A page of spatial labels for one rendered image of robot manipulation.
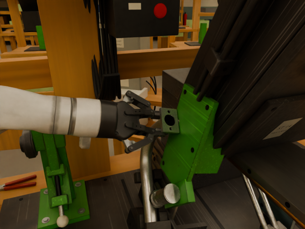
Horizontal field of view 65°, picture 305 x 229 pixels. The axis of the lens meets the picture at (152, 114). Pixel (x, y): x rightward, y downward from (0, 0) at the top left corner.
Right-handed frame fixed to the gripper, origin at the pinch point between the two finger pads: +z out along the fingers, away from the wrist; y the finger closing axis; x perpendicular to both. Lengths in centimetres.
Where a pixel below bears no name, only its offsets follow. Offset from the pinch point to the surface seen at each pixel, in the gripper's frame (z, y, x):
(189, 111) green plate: 3.0, 0.6, -7.0
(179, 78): 9.5, 15.4, 4.2
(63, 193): -17.2, -12.1, 24.2
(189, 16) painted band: 501, 721, 587
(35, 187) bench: -24, -8, 46
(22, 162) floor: -38, 32, 222
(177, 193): 2.2, -14.7, -0.5
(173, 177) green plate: 3.0, -11.3, 2.2
